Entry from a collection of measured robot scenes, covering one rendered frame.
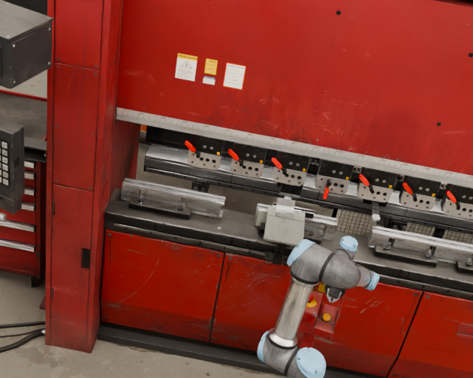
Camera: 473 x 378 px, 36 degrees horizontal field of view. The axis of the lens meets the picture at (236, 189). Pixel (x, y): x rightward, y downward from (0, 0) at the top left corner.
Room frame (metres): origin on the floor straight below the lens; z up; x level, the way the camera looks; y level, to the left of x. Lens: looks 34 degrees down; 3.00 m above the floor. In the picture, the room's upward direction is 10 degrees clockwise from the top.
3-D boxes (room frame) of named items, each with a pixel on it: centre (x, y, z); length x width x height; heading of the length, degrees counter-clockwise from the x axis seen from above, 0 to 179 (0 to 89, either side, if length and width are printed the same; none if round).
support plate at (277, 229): (2.76, -0.25, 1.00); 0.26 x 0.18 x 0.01; 179
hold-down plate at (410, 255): (2.84, -0.86, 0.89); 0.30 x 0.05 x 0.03; 89
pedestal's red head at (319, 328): (2.51, -0.46, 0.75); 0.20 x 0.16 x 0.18; 79
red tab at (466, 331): (2.73, -1.28, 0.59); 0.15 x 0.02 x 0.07; 89
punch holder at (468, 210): (2.89, -1.03, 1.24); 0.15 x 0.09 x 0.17; 89
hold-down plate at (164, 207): (2.86, 0.35, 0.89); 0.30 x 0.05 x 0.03; 89
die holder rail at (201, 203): (2.92, 0.30, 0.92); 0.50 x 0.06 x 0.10; 89
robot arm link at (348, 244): (2.47, -0.50, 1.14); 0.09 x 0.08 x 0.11; 153
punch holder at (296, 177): (2.90, -0.23, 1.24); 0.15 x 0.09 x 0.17; 89
